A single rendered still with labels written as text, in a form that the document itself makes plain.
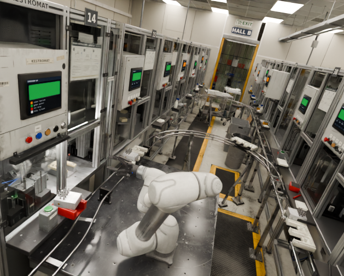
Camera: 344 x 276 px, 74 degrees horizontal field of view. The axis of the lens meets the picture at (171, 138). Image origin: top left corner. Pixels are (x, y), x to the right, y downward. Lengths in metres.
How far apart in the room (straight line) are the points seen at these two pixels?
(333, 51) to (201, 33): 4.66
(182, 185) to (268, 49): 8.89
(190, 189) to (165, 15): 9.34
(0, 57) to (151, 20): 9.28
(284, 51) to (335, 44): 1.58
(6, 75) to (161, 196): 0.77
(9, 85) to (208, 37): 8.85
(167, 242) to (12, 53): 1.25
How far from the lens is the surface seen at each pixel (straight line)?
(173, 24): 9.93
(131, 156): 2.19
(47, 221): 1.44
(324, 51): 10.02
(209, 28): 9.66
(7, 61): 1.12
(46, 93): 1.26
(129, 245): 1.44
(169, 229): 1.50
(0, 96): 1.13
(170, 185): 0.93
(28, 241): 1.47
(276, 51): 9.67
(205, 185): 1.00
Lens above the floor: 1.97
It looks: 22 degrees down
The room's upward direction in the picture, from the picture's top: 12 degrees clockwise
